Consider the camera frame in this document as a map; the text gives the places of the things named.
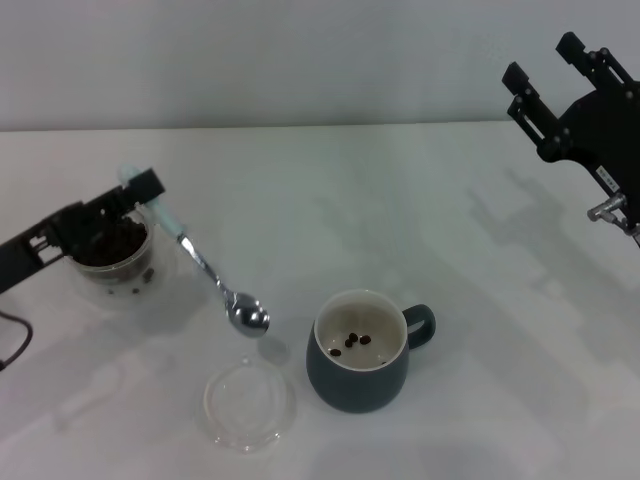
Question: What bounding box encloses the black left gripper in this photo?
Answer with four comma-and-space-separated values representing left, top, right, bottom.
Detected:
0, 168, 167, 296

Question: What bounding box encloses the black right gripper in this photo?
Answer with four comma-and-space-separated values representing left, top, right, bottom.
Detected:
500, 31, 640, 225

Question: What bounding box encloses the blue handled metal spoon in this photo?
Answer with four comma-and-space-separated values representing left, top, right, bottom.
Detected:
117, 164, 272, 340

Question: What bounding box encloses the dark blue ceramic mug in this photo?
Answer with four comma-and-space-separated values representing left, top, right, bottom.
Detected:
305, 288, 438, 415

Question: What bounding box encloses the clear glass cup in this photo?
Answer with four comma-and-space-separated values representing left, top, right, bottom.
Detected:
69, 199, 177, 289

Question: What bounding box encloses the glass cup of coffee beans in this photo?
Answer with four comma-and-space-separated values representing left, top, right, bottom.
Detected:
68, 239, 185, 312

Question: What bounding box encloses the clear glass dish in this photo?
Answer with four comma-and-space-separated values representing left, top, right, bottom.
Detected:
193, 355, 299, 444

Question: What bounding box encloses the silver metal cable connector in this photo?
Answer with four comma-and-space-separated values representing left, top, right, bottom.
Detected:
586, 194, 627, 222

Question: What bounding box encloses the thin black cable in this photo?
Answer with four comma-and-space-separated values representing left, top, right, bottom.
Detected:
617, 208, 640, 252

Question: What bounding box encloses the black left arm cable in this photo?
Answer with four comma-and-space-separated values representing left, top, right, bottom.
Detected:
0, 308, 34, 372

